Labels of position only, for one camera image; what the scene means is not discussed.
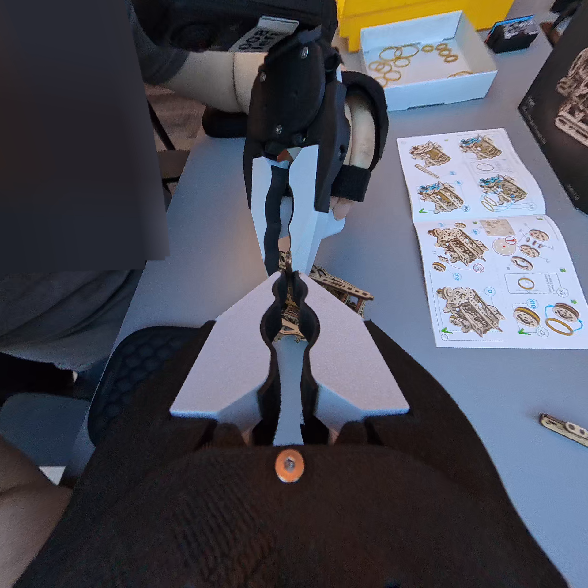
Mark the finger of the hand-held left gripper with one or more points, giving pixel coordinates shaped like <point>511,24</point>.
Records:
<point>305,193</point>
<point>259,183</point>

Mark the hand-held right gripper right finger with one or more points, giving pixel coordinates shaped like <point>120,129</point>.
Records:
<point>358,367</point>

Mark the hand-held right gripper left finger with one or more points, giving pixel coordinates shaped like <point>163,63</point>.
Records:
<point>220,367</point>

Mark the wooden mechanical car model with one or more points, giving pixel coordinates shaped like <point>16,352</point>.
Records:
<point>340,289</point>

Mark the thin wooden model panel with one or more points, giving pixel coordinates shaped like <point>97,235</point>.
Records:
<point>289,294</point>

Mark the person's left forearm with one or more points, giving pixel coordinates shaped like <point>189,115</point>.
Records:
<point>206,78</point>

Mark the black model kit box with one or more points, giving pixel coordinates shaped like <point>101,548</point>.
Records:
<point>565,92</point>

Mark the person's left hand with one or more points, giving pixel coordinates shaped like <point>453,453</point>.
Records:
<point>360,133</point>

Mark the black honeycomb cushion pad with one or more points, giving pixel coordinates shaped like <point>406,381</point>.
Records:
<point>133,367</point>

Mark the group of yellow rubber bands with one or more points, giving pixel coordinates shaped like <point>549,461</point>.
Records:
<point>399,57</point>

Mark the white cardboard box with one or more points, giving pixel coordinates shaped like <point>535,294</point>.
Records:
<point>436,94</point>

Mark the yellow plastic storage bin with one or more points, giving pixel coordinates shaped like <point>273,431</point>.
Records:
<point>413,11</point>

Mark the illustrated instruction booklet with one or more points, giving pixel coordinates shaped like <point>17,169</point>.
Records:
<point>487,257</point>

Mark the person's grey clothing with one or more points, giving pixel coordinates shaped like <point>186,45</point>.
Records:
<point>55,312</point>

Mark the small wooden strip part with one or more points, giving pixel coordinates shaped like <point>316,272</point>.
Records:
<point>567,431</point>

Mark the small black blue box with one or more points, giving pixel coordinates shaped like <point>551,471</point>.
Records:
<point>512,34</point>

